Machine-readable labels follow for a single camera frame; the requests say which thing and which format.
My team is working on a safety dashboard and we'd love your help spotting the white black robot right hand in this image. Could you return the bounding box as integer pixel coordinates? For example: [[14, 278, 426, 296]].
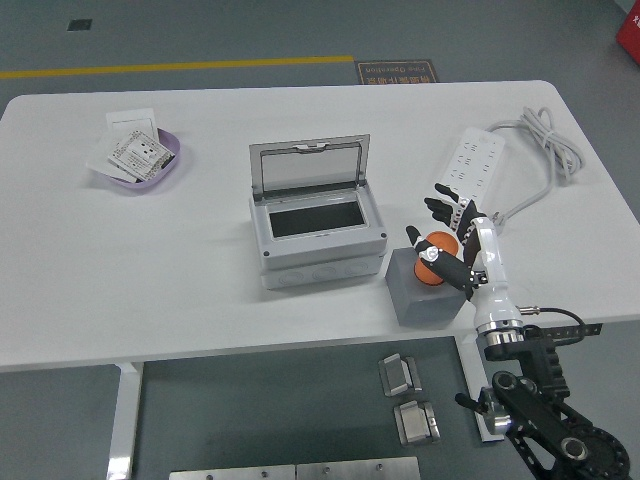
[[404, 182, 522, 335]]

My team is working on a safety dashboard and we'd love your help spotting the orange cylinder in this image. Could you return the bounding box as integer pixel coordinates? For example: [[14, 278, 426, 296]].
[[413, 230, 460, 286]]

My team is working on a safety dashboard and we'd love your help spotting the grey enclosure box with lid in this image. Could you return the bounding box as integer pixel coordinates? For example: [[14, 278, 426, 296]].
[[248, 133, 389, 291]]

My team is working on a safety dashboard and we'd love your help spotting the grey cube with round hole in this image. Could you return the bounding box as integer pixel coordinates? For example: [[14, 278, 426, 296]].
[[384, 247, 469, 329]]

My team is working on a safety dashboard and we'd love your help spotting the white table leg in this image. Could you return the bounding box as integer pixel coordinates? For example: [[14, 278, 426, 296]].
[[453, 335, 505, 444], [105, 362, 145, 480]]

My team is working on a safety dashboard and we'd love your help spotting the black table control panel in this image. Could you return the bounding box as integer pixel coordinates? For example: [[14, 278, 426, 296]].
[[547, 323, 603, 341]]

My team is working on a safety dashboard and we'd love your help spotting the white power strip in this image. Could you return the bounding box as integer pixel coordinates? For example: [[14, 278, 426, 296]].
[[433, 126, 506, 209]]

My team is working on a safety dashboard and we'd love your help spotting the small metal block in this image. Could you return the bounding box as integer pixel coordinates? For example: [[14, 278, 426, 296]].
[[393, 399, 442, 447], [378, 353, 423, 399]]

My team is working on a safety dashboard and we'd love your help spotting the brown floor sign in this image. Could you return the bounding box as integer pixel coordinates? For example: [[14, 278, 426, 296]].
[[353, 60, 440, 85]]

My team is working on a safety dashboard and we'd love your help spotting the grey metal plate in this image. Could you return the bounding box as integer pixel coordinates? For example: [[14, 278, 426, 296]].
[[295, 455, 421, 480], [168, 464, 297, 480]]

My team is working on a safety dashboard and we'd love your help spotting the red object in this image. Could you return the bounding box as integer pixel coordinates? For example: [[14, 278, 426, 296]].
[[614, 0, 640, 51]]

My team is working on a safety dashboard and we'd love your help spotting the purple plastic tray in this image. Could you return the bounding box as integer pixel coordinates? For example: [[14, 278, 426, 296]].
[[94, 127, 181, 191]]

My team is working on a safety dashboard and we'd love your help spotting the socket panel with printed back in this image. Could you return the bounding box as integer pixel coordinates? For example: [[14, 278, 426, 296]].
[[106, 129, 174, 182]]

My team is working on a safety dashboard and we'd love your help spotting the white power cord with plug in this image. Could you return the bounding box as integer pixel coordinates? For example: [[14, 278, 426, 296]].
[[487, 105, 586, 226]]

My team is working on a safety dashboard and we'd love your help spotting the plain white switch plate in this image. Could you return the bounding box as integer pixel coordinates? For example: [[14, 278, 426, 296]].
[[105, 107, 160, 146]]

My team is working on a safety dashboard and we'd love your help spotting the white flat wall panel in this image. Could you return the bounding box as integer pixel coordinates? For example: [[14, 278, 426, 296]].
[[84, 134, 136, 184]]

